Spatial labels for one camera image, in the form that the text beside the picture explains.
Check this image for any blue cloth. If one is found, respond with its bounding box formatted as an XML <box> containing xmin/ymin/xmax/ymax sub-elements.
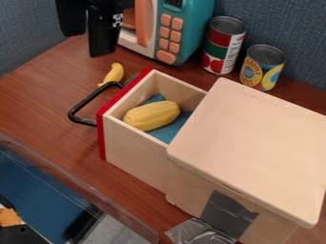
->
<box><xmin>141</xmin><ymin>92</ymin><xmax>195</xmax><ymax>146</ymax></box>

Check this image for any red and green can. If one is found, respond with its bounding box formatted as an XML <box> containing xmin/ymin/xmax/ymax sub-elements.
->
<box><xmin>199</xmin><ymin>15</ymin><xmax>249</xmax><ymax>76</ymax></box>

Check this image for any yellow toy banana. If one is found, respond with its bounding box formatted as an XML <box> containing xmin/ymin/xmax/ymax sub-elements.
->
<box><xmin>96</xmin><ymin>62</ymin><xmax>127</xmax><ymax>88</ymax></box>

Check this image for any grey tape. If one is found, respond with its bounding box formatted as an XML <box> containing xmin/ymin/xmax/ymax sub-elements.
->
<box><xmin>164</xmin><ymin>190</ymin><xmax>261</xmax><ymax>244</ymax></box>

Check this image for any yellow and blue can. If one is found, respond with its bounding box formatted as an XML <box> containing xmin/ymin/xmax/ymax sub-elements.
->
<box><xmin>237</xmin><ymin>43</ymin><xmax>287</xmax><ymax>92</ymax></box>

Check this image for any drawer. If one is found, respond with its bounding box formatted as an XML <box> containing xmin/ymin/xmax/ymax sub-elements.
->
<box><xmin>66</xmin><ymin>66</ymin><xmax>211</xmax><ymax>195</ymax></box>

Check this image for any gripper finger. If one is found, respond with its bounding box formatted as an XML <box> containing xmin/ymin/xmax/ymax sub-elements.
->
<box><xmin>54</xmin><ymin>0</ymin><xmax>90</xmax><ymax>38</ymax></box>
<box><xmin>85</xmin><ymin>0</ymin><xmax>125</xmax><ymax>59</ymax></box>

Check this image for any teal toy microwave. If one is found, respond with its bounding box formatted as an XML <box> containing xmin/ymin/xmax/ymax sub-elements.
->
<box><xmin>115</xmin><ymin>0</ymin><xmax>217</xmax><ymax>67</ymax></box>

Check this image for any yellow toy corn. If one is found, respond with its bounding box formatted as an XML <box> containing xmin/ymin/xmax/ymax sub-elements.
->
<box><xmin>120</xmin><ymin>99</ymin><xmax>183</xmax><ymax>132</ymax></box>

